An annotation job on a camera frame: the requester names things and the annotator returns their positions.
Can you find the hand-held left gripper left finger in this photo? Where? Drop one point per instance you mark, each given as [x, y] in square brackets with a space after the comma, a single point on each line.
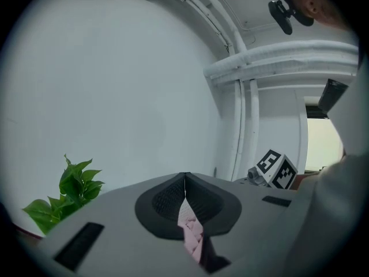
[115, 241]

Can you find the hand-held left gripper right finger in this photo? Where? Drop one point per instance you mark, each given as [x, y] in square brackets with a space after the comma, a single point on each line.
[253, 235]

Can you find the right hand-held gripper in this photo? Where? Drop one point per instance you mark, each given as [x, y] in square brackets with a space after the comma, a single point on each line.
[276, 169]

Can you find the pink clothes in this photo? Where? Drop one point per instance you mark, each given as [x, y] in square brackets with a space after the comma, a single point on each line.
[190, 229]

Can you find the green leafy plant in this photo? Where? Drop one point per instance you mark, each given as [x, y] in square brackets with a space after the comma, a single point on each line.
[72, 189]

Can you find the person's grey shirt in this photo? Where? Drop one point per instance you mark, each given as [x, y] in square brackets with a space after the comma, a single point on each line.
[340, 212]

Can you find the white insulated ceiling pipe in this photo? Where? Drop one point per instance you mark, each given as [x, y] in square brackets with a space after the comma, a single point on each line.
[282, 58]

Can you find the person's face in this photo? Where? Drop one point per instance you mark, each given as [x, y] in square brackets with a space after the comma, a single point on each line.
[320, 1]

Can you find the black window frame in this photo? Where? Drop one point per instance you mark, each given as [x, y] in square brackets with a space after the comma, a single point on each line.
[315, 111]

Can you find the black head camera mount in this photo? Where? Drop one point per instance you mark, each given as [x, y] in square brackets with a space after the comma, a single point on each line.
[284, 13]

